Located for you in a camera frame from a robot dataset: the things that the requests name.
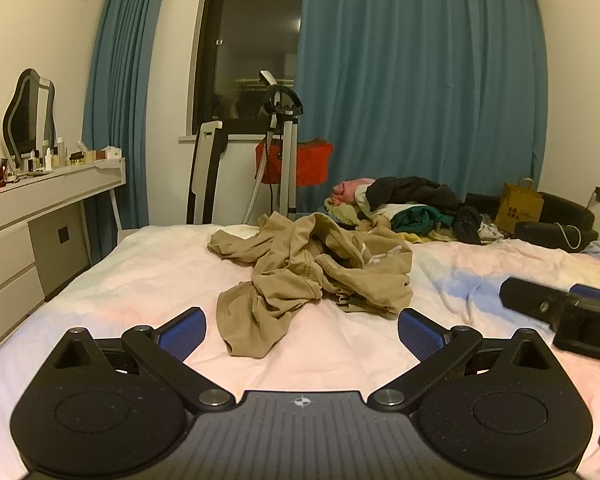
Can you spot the red cloth on stand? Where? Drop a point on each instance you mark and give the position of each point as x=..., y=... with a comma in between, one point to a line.
x=311, y=163

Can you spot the black sofa chair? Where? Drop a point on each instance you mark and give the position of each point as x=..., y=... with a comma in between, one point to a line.
x=563, y=224

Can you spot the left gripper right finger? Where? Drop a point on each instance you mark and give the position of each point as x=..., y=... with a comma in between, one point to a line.
x=486, y=407

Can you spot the wavy black frame mirror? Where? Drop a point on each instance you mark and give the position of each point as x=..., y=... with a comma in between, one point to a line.
x=28, y=123

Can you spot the blue curtain left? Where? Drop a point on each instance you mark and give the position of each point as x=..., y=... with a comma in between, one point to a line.
x=117, y=94

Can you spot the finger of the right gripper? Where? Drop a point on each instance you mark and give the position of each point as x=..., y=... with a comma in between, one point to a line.
x=544, y=304
x=585, y=291

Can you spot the cosmetic bottles on desk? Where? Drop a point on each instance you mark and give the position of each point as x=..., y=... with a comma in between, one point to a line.
x=36, y=164

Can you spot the pile of mixed clothes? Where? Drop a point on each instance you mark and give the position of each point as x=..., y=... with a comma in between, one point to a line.
x=418, y=209

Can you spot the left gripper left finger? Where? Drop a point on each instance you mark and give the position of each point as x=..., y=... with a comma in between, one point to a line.
x=111, y=407

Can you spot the brown paper bag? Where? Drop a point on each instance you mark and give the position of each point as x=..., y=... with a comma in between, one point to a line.
x=518, y=203

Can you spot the tan t-shirt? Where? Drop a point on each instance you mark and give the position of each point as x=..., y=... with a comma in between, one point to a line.
x=296, y=262

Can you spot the blue curtain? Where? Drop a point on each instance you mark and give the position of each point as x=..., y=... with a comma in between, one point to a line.
x=454, y=91
x=117, y=94

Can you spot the white vanity desk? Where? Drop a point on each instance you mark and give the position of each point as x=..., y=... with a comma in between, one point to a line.
x=43, y=236

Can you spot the blue curtain right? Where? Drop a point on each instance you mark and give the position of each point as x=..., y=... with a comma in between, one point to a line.
x=454, y=91

